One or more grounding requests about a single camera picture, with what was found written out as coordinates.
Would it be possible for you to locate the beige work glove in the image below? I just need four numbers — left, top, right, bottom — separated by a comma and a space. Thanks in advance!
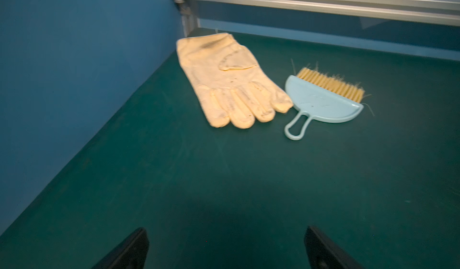
176, 33, 293, 129

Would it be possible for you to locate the light blue hand brush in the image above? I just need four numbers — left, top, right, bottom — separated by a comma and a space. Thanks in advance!
284, 68, 365, 141

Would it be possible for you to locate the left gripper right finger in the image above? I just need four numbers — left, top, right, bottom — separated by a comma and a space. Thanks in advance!
304, 226, 364, 269

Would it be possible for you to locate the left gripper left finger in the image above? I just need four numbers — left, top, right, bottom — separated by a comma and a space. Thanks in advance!
92, 227, 149, 269

